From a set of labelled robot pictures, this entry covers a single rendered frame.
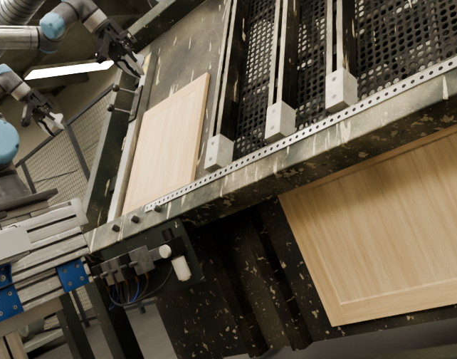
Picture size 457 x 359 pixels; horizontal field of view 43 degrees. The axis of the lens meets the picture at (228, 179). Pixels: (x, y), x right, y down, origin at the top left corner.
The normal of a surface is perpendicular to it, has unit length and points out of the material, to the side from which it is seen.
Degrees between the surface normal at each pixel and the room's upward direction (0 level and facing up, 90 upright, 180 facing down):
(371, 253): 90
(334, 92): 50
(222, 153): 90
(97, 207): 90
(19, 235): 90
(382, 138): 140
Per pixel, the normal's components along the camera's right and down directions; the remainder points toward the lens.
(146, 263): 0.69, -0.32
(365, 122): -0.72, -0.42
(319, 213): -0.61, 0.22
